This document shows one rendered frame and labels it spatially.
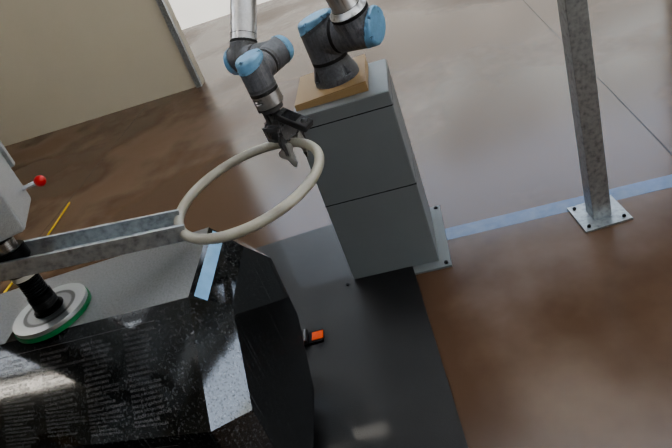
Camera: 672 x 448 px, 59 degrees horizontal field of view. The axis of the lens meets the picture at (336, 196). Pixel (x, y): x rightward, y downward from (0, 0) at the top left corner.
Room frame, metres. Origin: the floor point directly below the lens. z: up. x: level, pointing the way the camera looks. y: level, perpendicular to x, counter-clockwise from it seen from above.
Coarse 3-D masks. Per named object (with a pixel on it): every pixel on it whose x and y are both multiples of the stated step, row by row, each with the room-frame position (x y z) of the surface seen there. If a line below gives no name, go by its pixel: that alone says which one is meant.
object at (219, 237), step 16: (272, 144) 1.81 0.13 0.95; (304, 144) 1.70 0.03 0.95; (240, 160) 1.83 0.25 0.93; (320, 160) 1.55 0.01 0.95; (208, 176) 1.79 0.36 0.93; (192, 192) 1.73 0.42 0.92; (304, 192) 1.43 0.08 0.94; (288, 208) 1.39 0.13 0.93; (176, 224) 1.56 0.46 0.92; (256, 224) 1.37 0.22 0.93; (192, 240) 1.45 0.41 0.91; (208, 240) 1.41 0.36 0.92; (224, 240) 1.39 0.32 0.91
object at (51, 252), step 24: (144, 216) 1.60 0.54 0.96; (168, 216) 1.61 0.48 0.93; (24, 240) 1.54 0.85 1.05; (48, 240) 1.54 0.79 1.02; (72, 240) 1.56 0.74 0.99; (96, 240) 1.57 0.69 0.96; (120, 240) 1.48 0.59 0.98; (144, 240) 1.49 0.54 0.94; (168, 240) 1.50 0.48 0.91; (0, 264) 1.42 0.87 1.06; (24, 264) 1.43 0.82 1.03; (48, 264) 1.44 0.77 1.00; (72, 264) 1.45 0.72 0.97
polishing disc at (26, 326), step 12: (60, 288) 1.57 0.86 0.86; (72, 288) 1.54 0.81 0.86; (84, 288) 1.51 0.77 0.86; (72, 300) 1.47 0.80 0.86; (84, 300) 1.46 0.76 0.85; (24, 312) 1.51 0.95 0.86; (60, 312) 1.43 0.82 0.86; (72, 312) 1.41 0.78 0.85; (24, 324) 1.44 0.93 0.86; (36, 324) 1.42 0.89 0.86; (48, 324) 1.39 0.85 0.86; (60, 324) 1.38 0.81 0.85; (24, 336) 1.38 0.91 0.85; (36, 336) 1.37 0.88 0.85
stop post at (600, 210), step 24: (576, 0) 2.02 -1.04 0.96; (576, 24) 2.03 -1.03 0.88; (576, 48) 2.03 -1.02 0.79; (576, 72) 2.03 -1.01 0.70; (576, 96) 2.04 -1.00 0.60; (576, 120) 2.07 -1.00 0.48; (600, 120) 2.02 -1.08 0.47; (600, 144) 2.02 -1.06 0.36; (600, 168) 2.02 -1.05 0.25; (600, 192) 2.02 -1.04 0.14; (576, 216) 2.09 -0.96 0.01; (600, 216) 2.03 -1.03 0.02; (624, 216) 1.98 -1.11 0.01
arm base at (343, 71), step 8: (344, 56) 2.33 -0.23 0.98; (312, 64) 2.37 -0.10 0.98; (320, 64) 2.32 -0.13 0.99; (328, 64) 2.31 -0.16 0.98; (336, 64) 2.31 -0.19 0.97; (344, 64) 2.31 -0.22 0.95; (352, 64) 2.33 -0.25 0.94; (320, 72) 2.33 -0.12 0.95; (328, 72) 2.31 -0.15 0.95; (336, 72) 2.30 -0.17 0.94; (344, 72) 2.31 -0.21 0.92; (352, 72) 2.31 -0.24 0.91; (320, 80) 2.33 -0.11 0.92; (328, 80) 2.30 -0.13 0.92; (336, 80) 2.29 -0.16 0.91; (344, 80) 2.29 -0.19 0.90; (320, 88) 2.34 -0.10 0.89; (328, 88) 2.31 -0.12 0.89
